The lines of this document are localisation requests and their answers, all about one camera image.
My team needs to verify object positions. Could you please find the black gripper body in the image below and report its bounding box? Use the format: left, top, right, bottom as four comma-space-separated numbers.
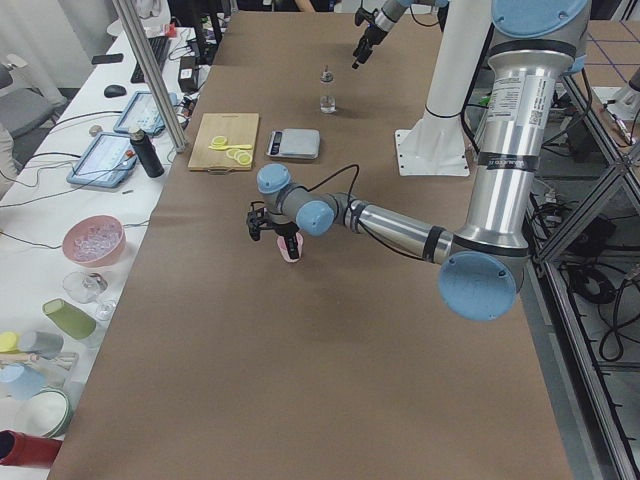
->
361, 23, 387, 49
270, 220, 299, 242

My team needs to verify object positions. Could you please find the pink plastic cup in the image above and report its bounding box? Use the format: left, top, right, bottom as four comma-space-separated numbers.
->
277, 232, 304, 263

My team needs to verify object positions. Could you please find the glass sauce bottle metal spout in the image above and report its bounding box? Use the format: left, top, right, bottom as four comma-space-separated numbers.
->
319, 65, 336, 114

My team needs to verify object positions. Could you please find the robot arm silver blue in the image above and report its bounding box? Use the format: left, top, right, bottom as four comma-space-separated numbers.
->
352, 0, 449, 69
246, 1, 591, 321

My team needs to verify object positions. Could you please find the digital kitchen scale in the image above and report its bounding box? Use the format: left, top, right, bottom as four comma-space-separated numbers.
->
266, 128, 320, 160

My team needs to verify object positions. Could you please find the green plastic cup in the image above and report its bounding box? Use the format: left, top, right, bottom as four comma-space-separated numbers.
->
42, 298, 97, 340

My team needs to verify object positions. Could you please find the grey plastic cup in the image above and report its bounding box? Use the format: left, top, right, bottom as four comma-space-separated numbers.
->
18, 330, 64, 360

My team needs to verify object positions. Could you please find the yellow plastic cup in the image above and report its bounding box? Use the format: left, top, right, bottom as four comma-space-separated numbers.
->
0, 331, 21, 354

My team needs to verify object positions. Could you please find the light blue cup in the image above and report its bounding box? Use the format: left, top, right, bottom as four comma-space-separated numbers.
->
1, 363, 47, 400

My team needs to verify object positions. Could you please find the lemon slice top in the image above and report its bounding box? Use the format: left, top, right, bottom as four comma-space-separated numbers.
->
236, 152, 252, 166

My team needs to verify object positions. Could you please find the yellow plastic knife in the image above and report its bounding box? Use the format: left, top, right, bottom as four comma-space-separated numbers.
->
208, 144, 253, 151

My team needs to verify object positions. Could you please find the bamboo cutting board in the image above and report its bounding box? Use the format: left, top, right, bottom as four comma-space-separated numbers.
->
187, 113, 259, 172

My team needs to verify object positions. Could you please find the lemon slice bottom pair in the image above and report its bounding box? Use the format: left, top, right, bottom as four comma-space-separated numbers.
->
209, 135, 228, 149

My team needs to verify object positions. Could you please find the black water bottle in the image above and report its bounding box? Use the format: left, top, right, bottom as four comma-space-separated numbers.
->
128, 125, 165, 178

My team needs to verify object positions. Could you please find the blue teach pendant upper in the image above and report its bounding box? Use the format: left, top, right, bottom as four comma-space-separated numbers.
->
113, 91, 164, 136

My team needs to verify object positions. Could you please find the blue teach pendant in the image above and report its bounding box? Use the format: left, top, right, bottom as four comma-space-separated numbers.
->
113, 91, 164, 136
66, 132, 137, 189

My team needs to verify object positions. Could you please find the blue teach pendant lower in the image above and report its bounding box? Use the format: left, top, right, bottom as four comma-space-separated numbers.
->
66, 132, 137, 189

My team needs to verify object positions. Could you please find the pink bowl with ice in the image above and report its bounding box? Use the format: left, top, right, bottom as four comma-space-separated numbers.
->
62, 215, 126, 268

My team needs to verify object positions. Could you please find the black keyboard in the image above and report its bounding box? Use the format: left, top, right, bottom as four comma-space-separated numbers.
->
130, 35, 172, 85

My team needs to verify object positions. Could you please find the wine glass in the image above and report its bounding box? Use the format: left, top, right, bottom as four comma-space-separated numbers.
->
62, 271, 116, 322

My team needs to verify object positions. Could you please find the black computer mouse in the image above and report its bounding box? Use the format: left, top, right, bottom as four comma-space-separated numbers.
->
103, 84, 127, 98

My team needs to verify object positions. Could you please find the white green-rimmed bowl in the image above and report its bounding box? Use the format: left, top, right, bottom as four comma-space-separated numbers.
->
13, 389, 73, 438

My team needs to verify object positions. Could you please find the red cylinder container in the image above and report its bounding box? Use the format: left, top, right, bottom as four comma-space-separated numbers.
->
1, 430, 63, 468

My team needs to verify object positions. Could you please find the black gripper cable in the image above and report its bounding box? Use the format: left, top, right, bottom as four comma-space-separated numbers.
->
304, 164, 431, 261

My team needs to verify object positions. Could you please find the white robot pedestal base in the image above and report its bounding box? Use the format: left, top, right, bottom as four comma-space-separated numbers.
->
396, 0, 491, 177

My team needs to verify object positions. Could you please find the aluminium frame post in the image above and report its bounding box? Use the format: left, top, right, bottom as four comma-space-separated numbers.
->
112, 0, 187, 153

